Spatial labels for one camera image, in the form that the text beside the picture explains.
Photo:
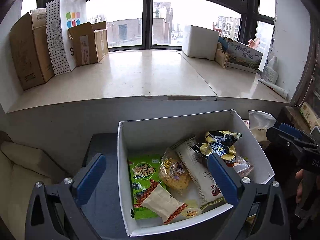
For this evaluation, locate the person's right hand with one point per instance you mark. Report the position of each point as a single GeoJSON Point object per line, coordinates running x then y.
{"type": "Point", "coordinates": [300, 187]}

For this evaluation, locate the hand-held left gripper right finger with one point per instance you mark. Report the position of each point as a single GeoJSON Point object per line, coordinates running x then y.
{"type": "Point", "coordinates": [222, 180]}

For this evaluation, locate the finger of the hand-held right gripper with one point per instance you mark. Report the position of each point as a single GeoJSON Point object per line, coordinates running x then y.
{"type": "Point", "coordinates": [280, 137]}
{"type": "Point", "coordinates": [291, 129]}

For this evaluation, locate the yellow black chip bag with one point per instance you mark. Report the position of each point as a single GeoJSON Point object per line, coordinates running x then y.
{"type": "Point", "coordinates": [220, 145]}

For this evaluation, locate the white cardboard box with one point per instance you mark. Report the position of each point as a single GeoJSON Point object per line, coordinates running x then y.
{"type": "Point", "coordinates": [150, 140]}

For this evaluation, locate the white pastry packet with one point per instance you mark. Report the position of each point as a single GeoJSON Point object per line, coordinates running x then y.
{"type": "Point", "coordinates": [163, 202]}

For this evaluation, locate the white tube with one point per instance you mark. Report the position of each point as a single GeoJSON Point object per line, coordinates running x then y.
{"type": "Point", "coordinates": [273, 88]}

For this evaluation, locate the white foam box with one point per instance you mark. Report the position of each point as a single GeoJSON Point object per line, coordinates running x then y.
{"type": "Point", "coordinates": [200, 43]}

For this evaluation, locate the green white tissue pack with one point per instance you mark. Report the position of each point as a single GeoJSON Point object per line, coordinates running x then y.
{"type": "Point", "coordinates": [308, 113]}

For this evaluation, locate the white plastic bottle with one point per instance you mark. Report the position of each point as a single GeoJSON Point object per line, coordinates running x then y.
{"type": "Point", "coordinates": [271, 72]}

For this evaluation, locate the large cardboard box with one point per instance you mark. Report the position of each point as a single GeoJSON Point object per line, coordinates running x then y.
{"type": "Point", "coordinates": [27, 55]}

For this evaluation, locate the wooden shelf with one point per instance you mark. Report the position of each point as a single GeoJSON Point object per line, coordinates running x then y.
{"type": "Point", "coordinates": [293, 117]}

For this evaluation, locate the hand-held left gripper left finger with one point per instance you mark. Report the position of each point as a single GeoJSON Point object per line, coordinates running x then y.
{"type": "Point", "coordinates": [91, 177]}

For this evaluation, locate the brown tissue box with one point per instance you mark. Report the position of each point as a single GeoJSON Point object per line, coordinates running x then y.
{"type": "Point", "coordinates": [260, 125]}

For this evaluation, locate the pink ornament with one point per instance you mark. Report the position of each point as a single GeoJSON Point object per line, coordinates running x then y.
{"type": "Point", "coordinates": [217, 27]}
{"type": "Point", "coordinates": [258, 45]}

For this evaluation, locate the clear yellow cracker bag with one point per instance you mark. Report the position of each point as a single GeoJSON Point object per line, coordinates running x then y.
{"type": "Point", "coordinates": [175, 172]}

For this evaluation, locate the small jelly cup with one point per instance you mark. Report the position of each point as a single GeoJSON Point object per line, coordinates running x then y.
{"type": "Point", "coordinates": [190, 212]}

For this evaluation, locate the long white snack packet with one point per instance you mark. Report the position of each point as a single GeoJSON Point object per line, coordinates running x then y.
{"type": "Point", "coordinates": [197, 165]}

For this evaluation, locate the cream leather sofa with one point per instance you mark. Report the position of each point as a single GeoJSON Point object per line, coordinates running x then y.
{"type": "Point", "coordinates": [22, 180]}

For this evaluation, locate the white dotted paper bag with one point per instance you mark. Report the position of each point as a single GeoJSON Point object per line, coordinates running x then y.
{"type": "Point", "coordinates": [57, 42]}

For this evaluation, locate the landscape print tissue box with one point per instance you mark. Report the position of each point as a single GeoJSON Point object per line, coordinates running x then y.
{"type": "Point", "coordinates": [243, 56]}

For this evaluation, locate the small open cardboard box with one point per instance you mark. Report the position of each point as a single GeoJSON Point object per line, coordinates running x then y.
{"type": "Point", "coordinates": [87, 47]}

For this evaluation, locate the wooden holder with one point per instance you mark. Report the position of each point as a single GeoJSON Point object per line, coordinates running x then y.
{"type": "Point", "coordinates": [221, 57]}

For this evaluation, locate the black window frame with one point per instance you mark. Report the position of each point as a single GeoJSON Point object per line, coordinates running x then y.
{"type": "Point", "coordinates": [147, 17]}

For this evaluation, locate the small green seaweed packet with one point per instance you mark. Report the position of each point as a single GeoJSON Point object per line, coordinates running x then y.
{"type": "Point", "coordinates": [142, 175]}

